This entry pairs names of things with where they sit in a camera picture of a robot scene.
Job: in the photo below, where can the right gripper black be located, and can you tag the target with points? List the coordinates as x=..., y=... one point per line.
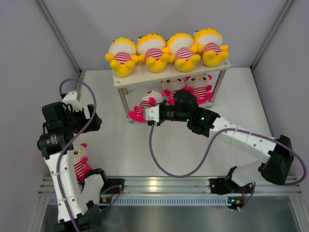
x=162, y=103

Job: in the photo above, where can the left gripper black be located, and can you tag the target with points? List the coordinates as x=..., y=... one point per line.
x=69, y=111

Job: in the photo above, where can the pink plush face down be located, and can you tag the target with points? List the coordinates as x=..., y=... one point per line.
x=200, y=87

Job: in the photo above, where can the pink plush with glasses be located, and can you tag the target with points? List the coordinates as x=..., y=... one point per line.
x=81, y=166

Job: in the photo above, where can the yellow frog plush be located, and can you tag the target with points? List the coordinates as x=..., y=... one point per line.
x=183, y=52
x=210, y=45
x=152, y=51
x=122, y=56

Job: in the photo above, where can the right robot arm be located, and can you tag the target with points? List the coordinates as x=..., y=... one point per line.
x=274, y=155

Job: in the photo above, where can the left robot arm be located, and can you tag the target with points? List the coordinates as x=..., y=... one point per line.
x=78, y=208

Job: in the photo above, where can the white two-tier shelf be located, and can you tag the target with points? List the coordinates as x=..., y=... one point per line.
x=142, y=76

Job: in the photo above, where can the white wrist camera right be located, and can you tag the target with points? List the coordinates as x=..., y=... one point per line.
x=152, y=114

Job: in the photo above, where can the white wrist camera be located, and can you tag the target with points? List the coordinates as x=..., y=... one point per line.
x=72, y=98
x=152, y=114

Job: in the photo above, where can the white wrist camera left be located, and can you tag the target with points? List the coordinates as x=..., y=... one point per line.
x=72, y=98

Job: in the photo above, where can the aluminium rail frame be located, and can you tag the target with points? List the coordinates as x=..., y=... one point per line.
x=196, y=185

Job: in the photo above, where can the perforated cable duct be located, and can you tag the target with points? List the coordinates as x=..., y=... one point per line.
x=123, y=200

